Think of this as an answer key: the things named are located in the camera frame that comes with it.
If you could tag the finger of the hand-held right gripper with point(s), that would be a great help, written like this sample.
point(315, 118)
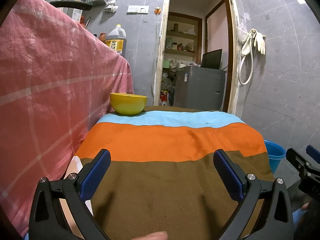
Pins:
point(313, 150)
point(296, 158)

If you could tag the orange wall hook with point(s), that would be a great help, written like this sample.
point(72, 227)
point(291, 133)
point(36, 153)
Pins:
point(157, 11)

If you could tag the person's right hand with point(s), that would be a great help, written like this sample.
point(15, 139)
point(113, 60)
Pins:
point(305, 206)

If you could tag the grey appliance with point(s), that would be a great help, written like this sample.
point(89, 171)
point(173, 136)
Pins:
point(200, 87)

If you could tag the yellow bowl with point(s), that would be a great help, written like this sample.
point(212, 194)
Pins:
point(128, 105)

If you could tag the person's left hand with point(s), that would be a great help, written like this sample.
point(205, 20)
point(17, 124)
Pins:
point(152, 236)

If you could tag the white rubber gloves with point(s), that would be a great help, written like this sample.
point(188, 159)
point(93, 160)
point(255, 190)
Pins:
point(260, 41)

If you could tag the large cooking oil bottle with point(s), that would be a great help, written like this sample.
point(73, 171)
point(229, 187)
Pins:
point(115, 41)

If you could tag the white wall switch panel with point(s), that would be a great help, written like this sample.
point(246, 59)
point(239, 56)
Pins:
point(137, 9)

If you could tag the black chair armrest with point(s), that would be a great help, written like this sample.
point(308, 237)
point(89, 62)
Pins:
point(71, 5)

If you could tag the person's light blue clothing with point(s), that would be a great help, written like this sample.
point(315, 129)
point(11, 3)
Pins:
point(300, 216)

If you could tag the striped blanket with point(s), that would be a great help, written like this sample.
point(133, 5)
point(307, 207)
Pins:
point(162, 180)

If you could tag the blue plastic bucket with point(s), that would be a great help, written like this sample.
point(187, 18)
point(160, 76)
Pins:
point(275, 152)

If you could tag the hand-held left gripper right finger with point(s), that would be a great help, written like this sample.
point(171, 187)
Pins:
point(226, 175)

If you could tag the black monitor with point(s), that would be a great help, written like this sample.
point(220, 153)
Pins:
point(212, 59)

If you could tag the white crumpled rag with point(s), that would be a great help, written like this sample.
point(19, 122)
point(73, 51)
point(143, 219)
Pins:
point(111, 6)

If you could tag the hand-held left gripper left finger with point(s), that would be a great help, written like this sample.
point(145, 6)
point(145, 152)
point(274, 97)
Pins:
point(96, 175)

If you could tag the wooden door frame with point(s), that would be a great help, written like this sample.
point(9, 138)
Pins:
point(159, 55)

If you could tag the red white bag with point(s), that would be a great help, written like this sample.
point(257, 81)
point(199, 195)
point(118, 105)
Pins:
point(164, 98)

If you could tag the peach cloth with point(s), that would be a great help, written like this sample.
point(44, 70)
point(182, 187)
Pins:
point(75, 220)

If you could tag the pink checked cloth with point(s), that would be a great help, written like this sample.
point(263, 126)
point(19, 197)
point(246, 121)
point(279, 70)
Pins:
point(50, 80)

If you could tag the wall shelf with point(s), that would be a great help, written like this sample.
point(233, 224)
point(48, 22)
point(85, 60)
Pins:
point(96, 1)

